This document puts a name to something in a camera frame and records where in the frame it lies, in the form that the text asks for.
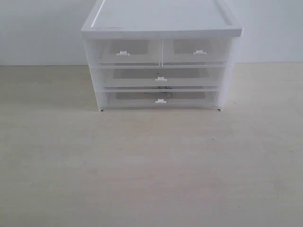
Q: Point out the wide translucent drawer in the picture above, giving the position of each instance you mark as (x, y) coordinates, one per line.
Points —
(147, 98)
(178, 77)

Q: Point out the white plastic drawer cabinet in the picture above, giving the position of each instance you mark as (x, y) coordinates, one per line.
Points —
(162, 20)

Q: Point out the top right translucent drawer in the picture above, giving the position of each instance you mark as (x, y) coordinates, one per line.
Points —
(195, 51)

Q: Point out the top left translucent drawer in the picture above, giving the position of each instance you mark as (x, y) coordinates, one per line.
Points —
(128, 52)

